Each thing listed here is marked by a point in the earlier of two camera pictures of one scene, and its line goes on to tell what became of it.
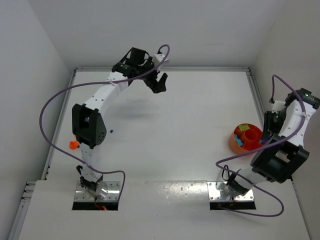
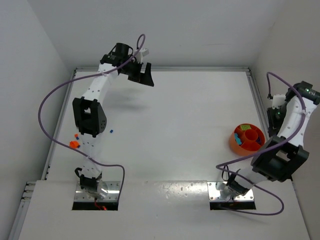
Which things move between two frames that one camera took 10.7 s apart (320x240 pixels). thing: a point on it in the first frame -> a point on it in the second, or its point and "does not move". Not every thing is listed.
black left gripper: [152, 80] -> [136, 72]
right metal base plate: [214, 195] does not move
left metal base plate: [113, 194] does not move
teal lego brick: [238, 141] does not move
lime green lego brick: [244, 127] does not move
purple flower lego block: [265, 139] -> [259, 140]
